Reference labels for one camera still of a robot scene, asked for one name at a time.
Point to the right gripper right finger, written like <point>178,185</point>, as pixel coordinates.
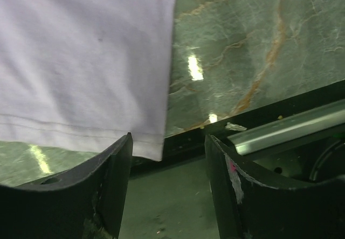
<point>253,202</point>

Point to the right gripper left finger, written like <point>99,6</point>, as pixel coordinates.
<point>86,201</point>

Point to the purple t shirt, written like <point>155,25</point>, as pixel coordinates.
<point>80,74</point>

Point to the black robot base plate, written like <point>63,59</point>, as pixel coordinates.
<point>189,146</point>

